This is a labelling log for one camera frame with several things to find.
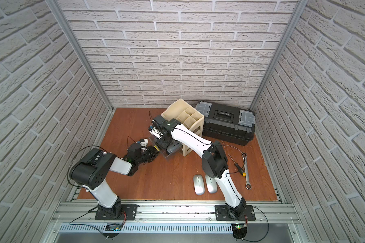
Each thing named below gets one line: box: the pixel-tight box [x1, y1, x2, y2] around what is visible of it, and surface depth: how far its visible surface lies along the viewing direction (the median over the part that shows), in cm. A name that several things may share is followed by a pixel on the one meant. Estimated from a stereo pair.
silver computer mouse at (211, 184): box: [205, 174, 218, 194], surface depth 84 cm
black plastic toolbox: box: [195, 101, 256, 146], surface depth 94 cm
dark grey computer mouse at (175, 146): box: [166, 140, 183, 154], surface depth 86 cm
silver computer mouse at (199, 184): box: [193, 174, 206, 196], surface depth 84 cm
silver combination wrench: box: [241, 152, 252, 190], surface depth 88 cm
